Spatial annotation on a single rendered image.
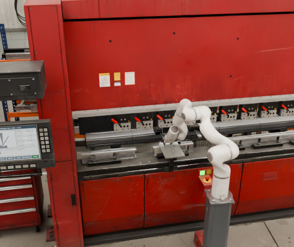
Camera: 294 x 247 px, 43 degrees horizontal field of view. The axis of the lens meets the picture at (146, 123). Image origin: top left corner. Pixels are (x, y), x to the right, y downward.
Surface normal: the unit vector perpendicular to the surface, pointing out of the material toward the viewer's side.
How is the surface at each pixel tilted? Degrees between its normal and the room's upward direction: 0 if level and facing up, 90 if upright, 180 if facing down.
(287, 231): 0
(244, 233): 0
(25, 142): 90
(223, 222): 90
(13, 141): 90
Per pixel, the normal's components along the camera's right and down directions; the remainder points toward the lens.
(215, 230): 0.11, 0.43
